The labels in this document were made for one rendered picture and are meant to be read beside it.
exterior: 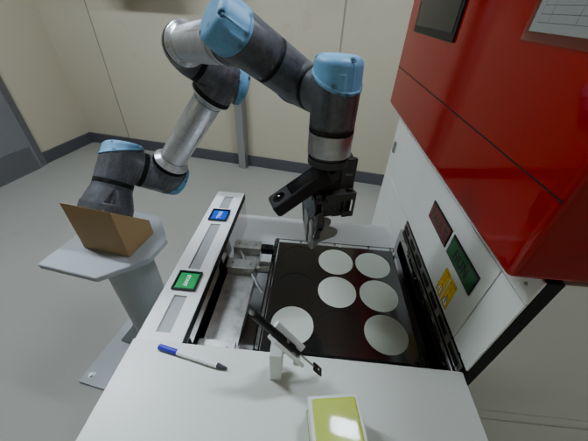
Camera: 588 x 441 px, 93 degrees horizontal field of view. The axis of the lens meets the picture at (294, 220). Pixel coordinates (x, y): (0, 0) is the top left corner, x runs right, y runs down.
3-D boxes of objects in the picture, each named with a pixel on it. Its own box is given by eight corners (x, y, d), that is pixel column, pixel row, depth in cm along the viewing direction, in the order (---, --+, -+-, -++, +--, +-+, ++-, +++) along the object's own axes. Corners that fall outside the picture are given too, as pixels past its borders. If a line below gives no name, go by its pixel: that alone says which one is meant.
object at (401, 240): (397, 250, 94) (405, 228, 88) (441, 395, 60) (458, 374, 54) (392, 250, 94) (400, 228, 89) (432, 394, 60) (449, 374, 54)
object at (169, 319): (247, 224, 107) (244, 192, 98) (194, 376, 63) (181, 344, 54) (222, 221, 107) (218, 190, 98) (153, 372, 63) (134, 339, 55)
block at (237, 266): (257, 267, 82) (256, 259, 80) (255, 276, 79) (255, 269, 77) (230, 264, 82) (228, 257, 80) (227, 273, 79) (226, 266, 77)
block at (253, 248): (262, 248, 88) (262, 241, 86) (260, 255, 85) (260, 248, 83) (236, 246, 88) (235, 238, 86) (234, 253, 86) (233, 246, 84)
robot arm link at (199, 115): (133, 169, 101) (206, 27, 74) (174, 181, 111) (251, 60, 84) (132, 192, 94) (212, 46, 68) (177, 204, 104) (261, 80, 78)
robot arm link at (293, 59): (267, 33, 49) (299, 38, 41) (311, 70, 56) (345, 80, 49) (247, 77, 51) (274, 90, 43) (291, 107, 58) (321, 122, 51)
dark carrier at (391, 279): (390, 252, 87) (391, 251, 86) (421, 366, 59) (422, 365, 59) (279, 242, 88) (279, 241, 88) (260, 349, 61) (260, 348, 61)
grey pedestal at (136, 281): (80, 382, 136) (-36, 264, 86) (139, 307, 170) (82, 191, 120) (174, 412, 128) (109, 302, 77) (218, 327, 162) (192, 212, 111)
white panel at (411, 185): (383, 198, 125) (409, 104, 100) (448, 406, 60) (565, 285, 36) (376, 198, 125) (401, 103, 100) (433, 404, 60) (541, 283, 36)
